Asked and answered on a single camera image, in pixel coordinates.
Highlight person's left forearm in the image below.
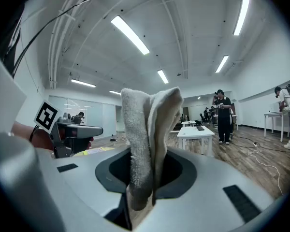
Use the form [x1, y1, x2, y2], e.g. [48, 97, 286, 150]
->
[11, 121, 54, 152]

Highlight person's black shirt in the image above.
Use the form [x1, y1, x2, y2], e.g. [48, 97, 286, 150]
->
[0, 0, 25, 78]

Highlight white terry cloth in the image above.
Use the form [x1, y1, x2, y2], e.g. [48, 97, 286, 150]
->
[120, 87, 184, 211]

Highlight white floor cable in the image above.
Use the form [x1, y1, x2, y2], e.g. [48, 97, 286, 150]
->
[247, 145, 285, 196]

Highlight white ceiling pipes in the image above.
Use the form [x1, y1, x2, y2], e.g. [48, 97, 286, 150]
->
[49, 0, 74, 89]

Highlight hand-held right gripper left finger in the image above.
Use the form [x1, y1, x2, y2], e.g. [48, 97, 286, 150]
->
[0, 130, 133, 232]

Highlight white desk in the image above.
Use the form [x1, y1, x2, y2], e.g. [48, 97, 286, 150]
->
[263, 111, 290, 143]

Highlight thick black headset cable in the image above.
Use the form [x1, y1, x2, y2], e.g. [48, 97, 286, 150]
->
[11, 0, 95, 78]

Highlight long white table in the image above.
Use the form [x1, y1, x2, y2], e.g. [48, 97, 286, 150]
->
[176, 126, 215, 157]

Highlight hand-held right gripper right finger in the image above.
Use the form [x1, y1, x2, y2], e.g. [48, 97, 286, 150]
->
[135, 146, 290, 232]

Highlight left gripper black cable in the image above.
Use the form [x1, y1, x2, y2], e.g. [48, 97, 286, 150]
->
[29, 125, 40, 143]

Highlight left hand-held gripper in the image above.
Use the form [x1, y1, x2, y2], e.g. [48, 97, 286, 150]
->
[33, 100, 104, 159]

